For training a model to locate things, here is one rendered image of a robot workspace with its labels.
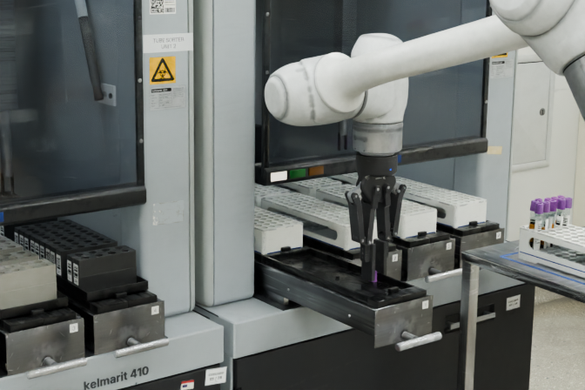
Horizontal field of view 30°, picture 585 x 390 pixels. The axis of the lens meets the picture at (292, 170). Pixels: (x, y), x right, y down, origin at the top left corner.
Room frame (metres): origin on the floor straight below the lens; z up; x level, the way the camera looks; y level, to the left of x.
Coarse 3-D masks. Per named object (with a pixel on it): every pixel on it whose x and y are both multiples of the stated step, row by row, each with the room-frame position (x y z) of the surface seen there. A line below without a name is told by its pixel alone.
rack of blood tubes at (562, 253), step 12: (564, 228) 2.04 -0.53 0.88; (576, 228) 2.04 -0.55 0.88; (528, 240) 2.02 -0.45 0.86; (552, 240) 1.97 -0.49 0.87; (564, 240) 1.95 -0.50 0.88; (576, 240) 1.95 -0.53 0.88; (528, 252) 2.02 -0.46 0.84; (540, 252) 1.99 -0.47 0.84; (552, 252) 2.00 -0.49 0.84; (564, 252) 1.99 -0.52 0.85; (576, 252) 1.99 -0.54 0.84; (540, 264) 2.00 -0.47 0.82; (552, 264) 1.97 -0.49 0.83; (564, 264) 1.94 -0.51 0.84; (576, 264) 1.92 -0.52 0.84
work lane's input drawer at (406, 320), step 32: (256, 256) 2.06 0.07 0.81; (288, 256) 2.07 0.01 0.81; (320, 256) 2.07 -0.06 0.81; (288, 288) 1.96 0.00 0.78; (320, 288) 1.88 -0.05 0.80; (352, 288) 1.89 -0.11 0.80; (384, 288) 1.89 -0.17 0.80; (416, 288) 1.85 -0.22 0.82; (352, 320) 1.81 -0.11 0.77; (384, 320) 1.77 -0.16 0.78; (416, 320) 1.82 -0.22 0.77
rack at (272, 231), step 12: (264, 216) 2.18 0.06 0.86; (276, 216) 2.17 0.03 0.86; (264, 228) 2.08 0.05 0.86; (276, 228) 2.07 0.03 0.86; (288, 228) 2.09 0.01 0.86; (300, 228) 2.11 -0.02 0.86; (264, 240) 2.06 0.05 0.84; (276, 240) 2.07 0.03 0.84; (288, 240) 2.09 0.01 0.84; (300, 240) 2.11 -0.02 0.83; (264, 252) 2.06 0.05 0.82
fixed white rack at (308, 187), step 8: (280, 184) 2.52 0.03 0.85; (288, 184) 2.50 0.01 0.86; (296, 184) 2.47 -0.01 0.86; (304, 184) 2.48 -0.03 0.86; (312, 184) 2.47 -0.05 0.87; (320, 184) 2.49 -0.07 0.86; (328, 184) 2.47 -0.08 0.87; (336, 184) 2.48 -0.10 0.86; (304, 192) 2.45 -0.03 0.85; (312, 192) 2.44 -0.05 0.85
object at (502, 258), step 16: (464, 256) 2.07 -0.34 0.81; (480, 256) 2.05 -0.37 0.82; (496, 256) 2.05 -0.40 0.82; (512, 256) 2.05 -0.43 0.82; (464, 272) 2.07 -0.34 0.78; (512, 272) 1.97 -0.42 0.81; (528, 272) 1.94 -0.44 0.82; (544, 272) 1.94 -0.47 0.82; (560, 272) 1.94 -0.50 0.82; (464, 288) 2.07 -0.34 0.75; (544, 288) 1.90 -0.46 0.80; (560, 288) 1.87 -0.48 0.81; (576, 288) 1.85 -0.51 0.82; (464, 304) 2.07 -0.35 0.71; (464, 320) 2.07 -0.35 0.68; (464, 336) 2.07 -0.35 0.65; (464, 352) 2.07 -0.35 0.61; (464, 368) 2.06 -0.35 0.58; (464, 384) 2.06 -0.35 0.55
